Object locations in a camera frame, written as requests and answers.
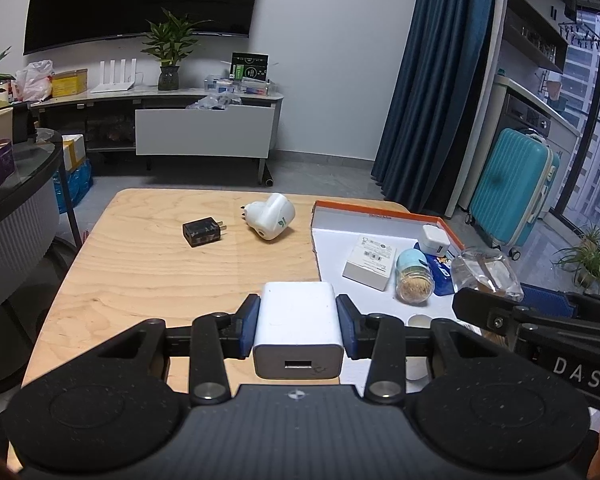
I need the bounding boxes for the blue bag on floor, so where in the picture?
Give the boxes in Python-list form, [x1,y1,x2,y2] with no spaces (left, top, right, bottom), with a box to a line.
[53,159,93,214]

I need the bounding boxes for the orange-rimmed white box lid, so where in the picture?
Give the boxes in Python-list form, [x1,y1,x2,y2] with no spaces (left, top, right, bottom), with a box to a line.
[310,199,481,396]

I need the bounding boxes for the dark round glass table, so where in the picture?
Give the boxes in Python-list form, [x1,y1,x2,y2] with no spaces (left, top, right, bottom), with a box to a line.
[0,131,82,393]

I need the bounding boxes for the black USB charger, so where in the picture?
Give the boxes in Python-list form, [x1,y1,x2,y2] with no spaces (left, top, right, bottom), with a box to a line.
[182,217,226,248]

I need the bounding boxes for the clear plastic case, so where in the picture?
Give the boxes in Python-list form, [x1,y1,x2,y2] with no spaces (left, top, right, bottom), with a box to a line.
[451,248,524,302]

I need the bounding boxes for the washing machine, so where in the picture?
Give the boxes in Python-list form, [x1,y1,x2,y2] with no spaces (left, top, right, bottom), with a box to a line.
[496,93,550,139]

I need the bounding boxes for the white four-antenna router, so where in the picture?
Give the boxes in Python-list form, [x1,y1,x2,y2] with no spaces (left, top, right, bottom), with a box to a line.
[92,58,137,93]

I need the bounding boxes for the toothpick jar teal lid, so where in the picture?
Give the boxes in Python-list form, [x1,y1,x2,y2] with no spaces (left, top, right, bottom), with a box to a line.
[396,248,434,304]

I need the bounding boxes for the potted bamboo in dark vase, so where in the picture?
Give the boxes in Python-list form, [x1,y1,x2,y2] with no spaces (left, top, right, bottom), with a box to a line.
[142,9,208,91]

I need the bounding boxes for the white USB charger block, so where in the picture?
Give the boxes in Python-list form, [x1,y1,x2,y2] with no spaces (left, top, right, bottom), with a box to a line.
[252,282,344,380]

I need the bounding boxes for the teal hard-shell suitcase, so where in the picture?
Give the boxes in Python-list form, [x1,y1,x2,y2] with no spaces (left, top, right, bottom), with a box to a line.
[466,128,559,261]

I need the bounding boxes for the cardboard box yellow tape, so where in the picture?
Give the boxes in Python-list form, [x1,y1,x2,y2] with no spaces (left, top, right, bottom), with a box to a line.
[61,133,86,172]

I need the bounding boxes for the white plug-in device leaf logo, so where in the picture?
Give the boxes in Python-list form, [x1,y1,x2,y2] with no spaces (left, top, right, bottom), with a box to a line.
[242,193,296,242]

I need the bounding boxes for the white flat product box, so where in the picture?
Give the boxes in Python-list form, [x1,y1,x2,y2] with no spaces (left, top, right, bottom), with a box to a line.
[342,235,396,292]

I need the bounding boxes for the small white folding-plug charger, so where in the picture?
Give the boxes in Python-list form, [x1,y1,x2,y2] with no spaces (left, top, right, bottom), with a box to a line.
[418,224,451,257]

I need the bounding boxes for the black green display card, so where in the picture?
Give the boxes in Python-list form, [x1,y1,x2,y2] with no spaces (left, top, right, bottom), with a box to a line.
[230,52,268,81]

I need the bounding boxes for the spider plant on floor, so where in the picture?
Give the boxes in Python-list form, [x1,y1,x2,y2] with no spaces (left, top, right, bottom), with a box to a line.
[556,226,600,294]

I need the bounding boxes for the dark blue curtain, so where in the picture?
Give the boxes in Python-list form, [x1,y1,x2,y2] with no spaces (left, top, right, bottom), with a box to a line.
[372,0,494,216]

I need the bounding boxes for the white TV cabinet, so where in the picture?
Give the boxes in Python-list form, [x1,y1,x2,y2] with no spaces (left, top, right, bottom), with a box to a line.
[31,87,283,186]

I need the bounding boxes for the white plastic bag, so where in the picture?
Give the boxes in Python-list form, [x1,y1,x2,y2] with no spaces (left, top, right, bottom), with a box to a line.
[14,60,54,102]

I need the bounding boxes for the yellow box on cabinet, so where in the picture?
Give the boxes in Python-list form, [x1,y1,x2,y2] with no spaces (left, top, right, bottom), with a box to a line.
[50,68,87,99]

